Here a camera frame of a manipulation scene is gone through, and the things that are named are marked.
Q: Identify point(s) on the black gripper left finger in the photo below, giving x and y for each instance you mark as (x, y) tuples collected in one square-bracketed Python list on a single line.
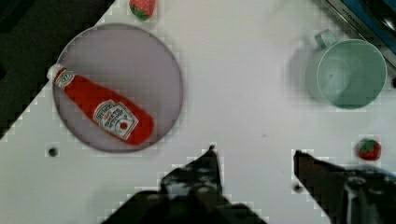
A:
[(191, 194)]

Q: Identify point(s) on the red strawberry near mug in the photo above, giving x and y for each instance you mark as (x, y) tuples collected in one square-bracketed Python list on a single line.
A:
[(370, 150)]

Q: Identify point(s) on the grey round plate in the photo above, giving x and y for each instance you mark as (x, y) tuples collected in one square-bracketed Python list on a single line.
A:
[(132, 62)]

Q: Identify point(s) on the red toy strawberry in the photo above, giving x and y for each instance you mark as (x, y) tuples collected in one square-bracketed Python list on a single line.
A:
[(142, 9)]

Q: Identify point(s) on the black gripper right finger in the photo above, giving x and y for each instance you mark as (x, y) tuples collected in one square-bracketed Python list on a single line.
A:
[(361, 194)]

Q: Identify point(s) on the red ketchup bottle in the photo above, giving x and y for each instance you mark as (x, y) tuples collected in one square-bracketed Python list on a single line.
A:
[(110, 111)]

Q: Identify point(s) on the green plastic mug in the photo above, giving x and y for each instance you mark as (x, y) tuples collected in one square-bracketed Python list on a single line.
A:
[(348, 74)]

